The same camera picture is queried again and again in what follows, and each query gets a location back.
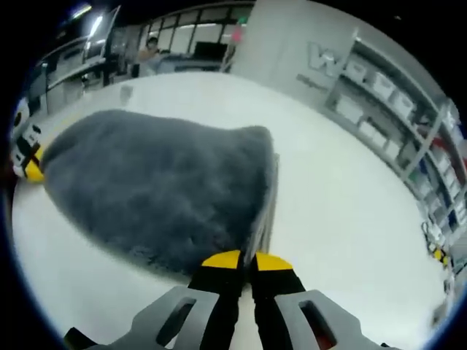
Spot grey towel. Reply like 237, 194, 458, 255
38, 109, 280, 278

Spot dark flat monitor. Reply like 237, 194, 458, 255
195, 42, 223, 59

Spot yellow black spare grippers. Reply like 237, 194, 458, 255
421, 218, 452, 271

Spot grey metal shelf unit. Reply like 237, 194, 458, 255
324, 36, 467, 234

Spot pink-tipped pole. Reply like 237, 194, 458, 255
222, 25, 244, 72

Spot row of white storage boxes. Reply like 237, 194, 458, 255
335, 61, 464, 219

